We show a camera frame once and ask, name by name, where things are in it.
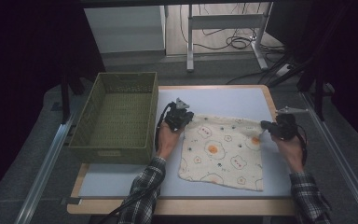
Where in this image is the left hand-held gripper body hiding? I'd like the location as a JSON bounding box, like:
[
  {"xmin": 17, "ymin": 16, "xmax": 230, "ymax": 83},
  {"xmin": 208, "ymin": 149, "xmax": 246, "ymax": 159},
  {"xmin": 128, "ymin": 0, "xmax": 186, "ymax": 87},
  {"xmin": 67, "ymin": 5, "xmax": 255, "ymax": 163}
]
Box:
[{"xmin": 162, "ymin": 97, "xmax": 191, "ymax": 133}]

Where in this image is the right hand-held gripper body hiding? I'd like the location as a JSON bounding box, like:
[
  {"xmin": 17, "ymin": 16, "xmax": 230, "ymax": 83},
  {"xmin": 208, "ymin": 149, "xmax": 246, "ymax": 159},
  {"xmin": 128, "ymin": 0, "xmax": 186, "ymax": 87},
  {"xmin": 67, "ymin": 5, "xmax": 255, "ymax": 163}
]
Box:
[{"xmin": 274, "ymin": 105, "xmax": 310, "ymax": 142}]

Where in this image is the cream printed cloth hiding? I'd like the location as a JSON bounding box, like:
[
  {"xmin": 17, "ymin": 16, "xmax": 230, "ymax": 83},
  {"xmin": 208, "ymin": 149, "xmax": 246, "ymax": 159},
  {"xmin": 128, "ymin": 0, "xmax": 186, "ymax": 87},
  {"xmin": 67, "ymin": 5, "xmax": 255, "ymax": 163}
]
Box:
[{"xmin": 177, "ymin": 113, "xmax": 266, "ymax": 192}]

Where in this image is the green woven plastic basket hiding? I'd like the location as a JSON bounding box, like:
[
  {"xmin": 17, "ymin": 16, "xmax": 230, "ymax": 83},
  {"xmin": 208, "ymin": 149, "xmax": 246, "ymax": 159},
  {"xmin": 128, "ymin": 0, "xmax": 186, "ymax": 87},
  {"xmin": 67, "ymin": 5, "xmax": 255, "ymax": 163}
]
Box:
[{"xmin": 67, "ymin": 71, "xmax": 159, "ymax": 166}]

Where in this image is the person's left hand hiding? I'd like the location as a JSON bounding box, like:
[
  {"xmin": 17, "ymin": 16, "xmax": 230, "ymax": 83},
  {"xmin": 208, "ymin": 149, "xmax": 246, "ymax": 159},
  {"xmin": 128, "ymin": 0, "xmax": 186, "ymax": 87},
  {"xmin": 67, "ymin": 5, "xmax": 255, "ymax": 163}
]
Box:
[{"xmin": 156, "ymin": 120, "xmax": 185, "ymax": 161}]

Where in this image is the person's right hand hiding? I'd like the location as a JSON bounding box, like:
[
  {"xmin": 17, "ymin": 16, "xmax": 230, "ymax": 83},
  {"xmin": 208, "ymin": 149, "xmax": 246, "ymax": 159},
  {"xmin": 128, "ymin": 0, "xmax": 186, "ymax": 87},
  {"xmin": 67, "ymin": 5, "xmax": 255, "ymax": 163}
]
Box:
[{"xmin": 270, "ymin": 133, "xmax": 306, "ymax": 174}]

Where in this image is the light grey table mat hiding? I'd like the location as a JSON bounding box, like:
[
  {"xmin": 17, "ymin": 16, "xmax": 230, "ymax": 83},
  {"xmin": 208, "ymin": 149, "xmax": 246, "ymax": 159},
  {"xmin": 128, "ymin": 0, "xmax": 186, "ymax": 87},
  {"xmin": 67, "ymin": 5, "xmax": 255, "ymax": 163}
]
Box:
[{"xmin": 78, "ymin": 88, "xmax": 299, "ymax": 200}]

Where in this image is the black stand leg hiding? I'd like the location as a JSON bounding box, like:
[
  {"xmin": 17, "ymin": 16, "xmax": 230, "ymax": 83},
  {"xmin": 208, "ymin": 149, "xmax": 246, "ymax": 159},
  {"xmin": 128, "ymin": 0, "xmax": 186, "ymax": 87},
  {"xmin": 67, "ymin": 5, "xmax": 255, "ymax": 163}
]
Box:
[
  {"xmin": 312, "ymin": 69, "xmax": 326, "ymax": 123},
  {"xmin": 60, "ymin": 70, "xmax": 73, "ymax": 125}
]

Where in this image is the white power strip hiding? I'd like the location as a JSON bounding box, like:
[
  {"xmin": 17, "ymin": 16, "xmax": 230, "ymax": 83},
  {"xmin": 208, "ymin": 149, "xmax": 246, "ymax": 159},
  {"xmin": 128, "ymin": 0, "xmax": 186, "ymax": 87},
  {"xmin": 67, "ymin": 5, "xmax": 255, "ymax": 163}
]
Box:
[{"xmin": 274, "ymin": 63, "xmax": 294, "ymax": 78}]

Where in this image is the dark curtain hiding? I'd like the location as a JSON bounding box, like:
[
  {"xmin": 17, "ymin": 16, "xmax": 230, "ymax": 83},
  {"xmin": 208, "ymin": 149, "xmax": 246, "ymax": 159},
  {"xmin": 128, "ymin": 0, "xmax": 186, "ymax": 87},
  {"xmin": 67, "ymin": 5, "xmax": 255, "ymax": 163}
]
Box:
[
  {"xmin": 0, "ymin": 0, "xmax": 107, "ymax": 208},
  {"xmin": 265, "ymin": 0, "xmax": 358, "ymax": 155}
]

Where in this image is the white cabinet panel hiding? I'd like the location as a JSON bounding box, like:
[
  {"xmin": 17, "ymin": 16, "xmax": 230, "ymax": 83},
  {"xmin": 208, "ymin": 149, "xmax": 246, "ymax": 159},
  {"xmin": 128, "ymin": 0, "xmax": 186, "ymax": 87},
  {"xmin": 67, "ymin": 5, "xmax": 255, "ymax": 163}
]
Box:
[{"xmin": 83, "ymin": 5, "xmax": 167, "ymax": 55}]

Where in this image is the black tape strip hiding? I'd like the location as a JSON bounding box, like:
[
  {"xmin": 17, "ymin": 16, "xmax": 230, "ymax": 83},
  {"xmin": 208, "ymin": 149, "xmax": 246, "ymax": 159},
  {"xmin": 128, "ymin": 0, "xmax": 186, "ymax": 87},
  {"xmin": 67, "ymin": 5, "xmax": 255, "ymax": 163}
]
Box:
[{"xmin": 60, "ymin": 196, "xmax": 83, "ymax": 206}]

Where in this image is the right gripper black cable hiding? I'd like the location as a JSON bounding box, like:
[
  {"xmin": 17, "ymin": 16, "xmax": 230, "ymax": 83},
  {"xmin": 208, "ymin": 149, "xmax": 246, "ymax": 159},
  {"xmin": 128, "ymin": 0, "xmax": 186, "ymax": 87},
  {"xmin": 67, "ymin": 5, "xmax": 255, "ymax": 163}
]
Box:
[{"xmin": 294, "ymin": 123, "xmax": 310, "ymax": 166}]

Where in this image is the aluminium floor rail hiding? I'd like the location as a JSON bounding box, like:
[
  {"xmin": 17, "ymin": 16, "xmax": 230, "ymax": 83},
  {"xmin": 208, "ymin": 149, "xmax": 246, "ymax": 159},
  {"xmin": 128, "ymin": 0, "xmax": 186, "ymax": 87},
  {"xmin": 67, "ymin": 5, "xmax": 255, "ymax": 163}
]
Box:
[
  {"xmin": 13, "ymin": 113, "xmax": 76, "ymax": 224},
  {"xmin": 299, "ymin": 91, "xmax": 358, "ymax": 224}
]

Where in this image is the black floor cables bundle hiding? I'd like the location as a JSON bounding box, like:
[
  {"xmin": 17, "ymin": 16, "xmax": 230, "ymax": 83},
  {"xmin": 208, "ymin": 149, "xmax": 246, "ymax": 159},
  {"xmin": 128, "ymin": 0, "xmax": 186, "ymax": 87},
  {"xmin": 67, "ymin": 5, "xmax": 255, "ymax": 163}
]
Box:
[{"xmin": 179, "ymin": 3, "xmax": 287, "ymax": 86}]

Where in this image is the white metal desk frame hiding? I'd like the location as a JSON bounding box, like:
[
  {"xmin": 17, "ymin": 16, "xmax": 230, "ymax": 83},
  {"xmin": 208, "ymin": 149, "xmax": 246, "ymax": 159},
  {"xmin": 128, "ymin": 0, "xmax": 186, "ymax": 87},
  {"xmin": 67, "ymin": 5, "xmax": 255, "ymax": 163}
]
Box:
[{"xmin": 186, "ymin": 2, "xmax": 275, "ymax": 74}]

